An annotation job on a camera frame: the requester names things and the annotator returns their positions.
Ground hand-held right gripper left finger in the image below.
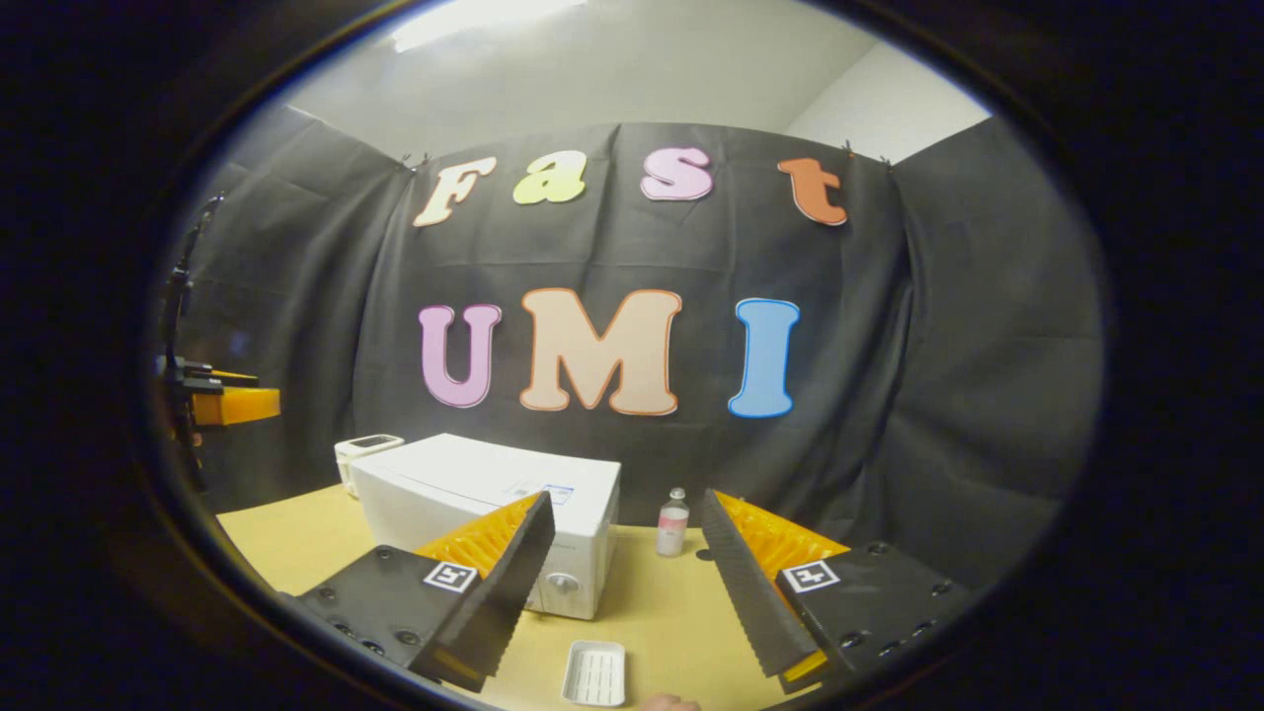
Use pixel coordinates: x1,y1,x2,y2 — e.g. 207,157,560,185
279,491,557,692

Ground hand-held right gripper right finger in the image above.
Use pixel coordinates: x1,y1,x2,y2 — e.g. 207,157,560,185
699,488,974,692

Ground white microwave oven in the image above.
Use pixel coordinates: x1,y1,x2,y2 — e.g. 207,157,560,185
351,433,622,621

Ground small clear bottle pink liquid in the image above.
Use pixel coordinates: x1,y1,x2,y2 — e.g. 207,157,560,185
656,487,691,558

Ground white rectangular tray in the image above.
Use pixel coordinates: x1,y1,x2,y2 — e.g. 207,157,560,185
561,640,628,708

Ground white toaster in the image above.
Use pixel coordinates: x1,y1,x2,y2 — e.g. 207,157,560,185
334,434,406,498

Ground black backdrop cloth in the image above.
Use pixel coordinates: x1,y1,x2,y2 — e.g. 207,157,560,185
163,104,1105,593

